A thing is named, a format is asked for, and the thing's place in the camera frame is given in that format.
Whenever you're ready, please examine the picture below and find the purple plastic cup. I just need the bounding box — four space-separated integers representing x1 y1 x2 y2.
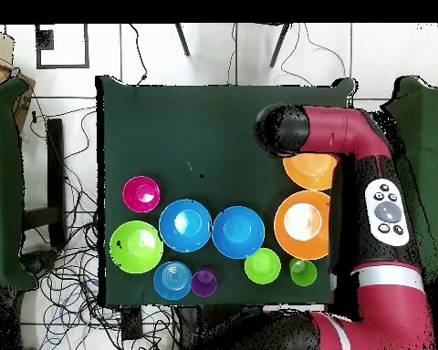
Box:
190 266 218 298

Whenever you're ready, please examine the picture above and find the blue plastic bowl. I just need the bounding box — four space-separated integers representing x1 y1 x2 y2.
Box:
158 199 213 253
211 205 266 261

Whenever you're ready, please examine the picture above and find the small translucent blue bowl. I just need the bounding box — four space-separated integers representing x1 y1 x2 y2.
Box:
152 261 193 301

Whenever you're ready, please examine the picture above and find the black square frame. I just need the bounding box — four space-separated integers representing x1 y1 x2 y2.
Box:
35 23 90 70

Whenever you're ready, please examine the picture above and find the black tripod leg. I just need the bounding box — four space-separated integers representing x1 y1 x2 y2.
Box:
173 23 192 58
268 23 292 69

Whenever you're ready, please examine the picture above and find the black power strip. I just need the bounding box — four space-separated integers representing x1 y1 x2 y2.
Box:
120 306 144 342

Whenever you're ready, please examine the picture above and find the black floor stand bar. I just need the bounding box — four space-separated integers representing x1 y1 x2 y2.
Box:
21 118 68 249

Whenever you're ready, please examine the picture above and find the large green plastic bowl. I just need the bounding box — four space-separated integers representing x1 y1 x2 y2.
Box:
109 220 164 274

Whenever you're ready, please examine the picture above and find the green cloth covered table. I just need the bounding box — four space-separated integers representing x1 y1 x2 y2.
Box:
381 75 438 311
0 77 37 293

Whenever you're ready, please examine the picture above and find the green plastic cup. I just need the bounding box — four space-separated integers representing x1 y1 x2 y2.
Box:
288 257 318 287

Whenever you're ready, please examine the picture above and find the thin black floor cable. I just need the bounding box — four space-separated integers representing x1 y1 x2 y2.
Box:
128 23 150 84

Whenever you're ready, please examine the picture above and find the black stand base with knob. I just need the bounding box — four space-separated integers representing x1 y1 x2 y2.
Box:
20 250 60 279

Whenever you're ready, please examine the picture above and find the small pink plastic bowl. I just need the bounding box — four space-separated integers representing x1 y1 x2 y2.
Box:
122 175 162 213

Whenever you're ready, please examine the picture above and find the large orange plastic bowl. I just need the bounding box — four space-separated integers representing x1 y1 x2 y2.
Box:
282 152 339 191
273 190 332 261

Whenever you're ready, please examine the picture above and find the dark green table cloth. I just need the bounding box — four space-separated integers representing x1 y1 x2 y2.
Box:
95 75 357 307

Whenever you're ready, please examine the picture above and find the small green plastic bowl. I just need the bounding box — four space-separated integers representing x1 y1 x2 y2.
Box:
244 247 282 285

